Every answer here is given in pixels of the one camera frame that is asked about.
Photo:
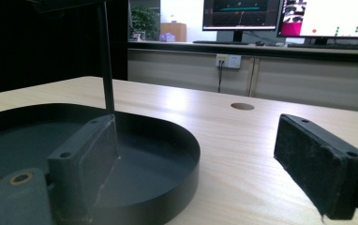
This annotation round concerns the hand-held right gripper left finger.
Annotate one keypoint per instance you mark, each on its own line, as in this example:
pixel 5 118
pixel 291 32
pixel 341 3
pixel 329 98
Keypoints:
pixel 80 162

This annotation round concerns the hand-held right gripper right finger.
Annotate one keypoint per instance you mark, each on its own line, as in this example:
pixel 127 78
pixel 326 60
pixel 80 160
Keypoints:
pixel 311 162

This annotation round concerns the black stand with round tray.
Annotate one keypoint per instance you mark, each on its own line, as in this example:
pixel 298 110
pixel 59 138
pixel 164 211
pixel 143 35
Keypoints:
pixel 155 168

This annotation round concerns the black keyboard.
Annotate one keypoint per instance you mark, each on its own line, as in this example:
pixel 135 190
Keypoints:
pixel 327 46
pixel 220 42

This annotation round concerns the black curtain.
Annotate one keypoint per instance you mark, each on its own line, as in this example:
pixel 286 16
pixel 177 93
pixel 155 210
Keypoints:
pixel 36 47

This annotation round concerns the black computer mouse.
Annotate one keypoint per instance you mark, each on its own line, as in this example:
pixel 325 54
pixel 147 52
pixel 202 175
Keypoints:
pixel 260 43

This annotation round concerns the long dark-topped counter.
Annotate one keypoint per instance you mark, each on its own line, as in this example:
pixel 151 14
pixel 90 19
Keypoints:
pixel 183 72

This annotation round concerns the white-screen computer monitor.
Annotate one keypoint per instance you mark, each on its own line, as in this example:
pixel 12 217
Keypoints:
pixel 336 17

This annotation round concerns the purple box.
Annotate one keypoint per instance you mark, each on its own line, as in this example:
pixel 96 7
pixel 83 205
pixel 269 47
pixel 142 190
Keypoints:
pixel 167 37

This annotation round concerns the green potted plant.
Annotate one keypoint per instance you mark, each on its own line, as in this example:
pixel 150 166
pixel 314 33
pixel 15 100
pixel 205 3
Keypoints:
pixel 144 20

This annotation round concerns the cardboard box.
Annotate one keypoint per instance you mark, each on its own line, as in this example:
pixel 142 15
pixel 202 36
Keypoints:
pixel 175 29

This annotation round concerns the dark-screen computer monitor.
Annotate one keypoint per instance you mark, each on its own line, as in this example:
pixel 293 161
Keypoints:
pixel 241 14

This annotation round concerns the white wall socket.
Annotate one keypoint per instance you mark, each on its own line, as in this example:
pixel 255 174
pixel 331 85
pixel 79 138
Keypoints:
pixel 230 61

